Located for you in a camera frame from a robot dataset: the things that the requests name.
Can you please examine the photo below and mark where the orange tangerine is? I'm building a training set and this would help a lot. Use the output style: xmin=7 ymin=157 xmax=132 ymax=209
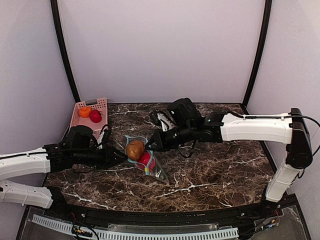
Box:
xmin=78 ymin=106 xmax=92 ymax=118

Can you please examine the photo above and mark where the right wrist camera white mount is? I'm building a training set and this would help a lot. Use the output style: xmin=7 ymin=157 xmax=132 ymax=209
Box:
xmin=149 ymin=97 xmax=203 ymax=132

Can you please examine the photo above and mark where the clear zip top bag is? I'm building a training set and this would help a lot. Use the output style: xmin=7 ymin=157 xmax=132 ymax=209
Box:
xmin=125 ymin=135 xmax=169 ymax=185

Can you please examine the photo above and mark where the white slotted cable duct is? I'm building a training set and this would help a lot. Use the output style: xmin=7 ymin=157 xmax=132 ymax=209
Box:
xmin=32 ymin=214 xmax=239 ymax=240

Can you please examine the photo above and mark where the red apple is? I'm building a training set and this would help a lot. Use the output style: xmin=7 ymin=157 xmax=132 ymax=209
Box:
xmin=89 ymin=109 xmax=102 ymax=123
xmin=137 ymin=152 xmax=156 ymax=173

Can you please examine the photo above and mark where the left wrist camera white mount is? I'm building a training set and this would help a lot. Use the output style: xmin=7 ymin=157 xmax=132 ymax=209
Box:
xmin=97 ymin=124 xmax=112 ymax=150

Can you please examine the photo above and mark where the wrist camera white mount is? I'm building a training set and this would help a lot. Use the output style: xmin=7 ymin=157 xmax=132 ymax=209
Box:
xmin=97 ymin=124 xmax=112 ymax=150
xmin=149 ymin=97 xmax=203 ymax=132

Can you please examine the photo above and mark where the right black frame post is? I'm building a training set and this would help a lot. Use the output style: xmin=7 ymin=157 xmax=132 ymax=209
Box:
xmin=242 ymin=0 xmax=273 ymax=109

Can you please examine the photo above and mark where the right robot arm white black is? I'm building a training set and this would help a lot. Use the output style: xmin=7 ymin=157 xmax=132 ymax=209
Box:
xmin=145 ymin=108 xmax=316 ymax=203

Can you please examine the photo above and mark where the black front rail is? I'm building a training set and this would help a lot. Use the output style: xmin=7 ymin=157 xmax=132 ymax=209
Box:
xmin=45 ymin=203 xmax=275 ymax=227

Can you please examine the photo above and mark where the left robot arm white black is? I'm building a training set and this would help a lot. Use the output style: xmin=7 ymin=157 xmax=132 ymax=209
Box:
xmin=0 ymin=125 xmax=128 ymax=209

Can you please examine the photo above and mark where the left black frame post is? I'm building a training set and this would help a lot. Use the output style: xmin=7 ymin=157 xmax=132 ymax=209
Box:
xmin=50 ymin=0 xmax=81 ymax=103

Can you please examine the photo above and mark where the black frame post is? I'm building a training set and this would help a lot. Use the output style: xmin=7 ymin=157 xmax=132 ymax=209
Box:
xmin=50 ymin=0 xmax=81 ymax=103
xmin=242 ymin=0 xmax=273 ymax=109

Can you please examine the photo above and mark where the pink plastic basket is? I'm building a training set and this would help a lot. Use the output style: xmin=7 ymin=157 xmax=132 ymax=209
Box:
xmin=70 ymin=97 xmax=108 ymax=139

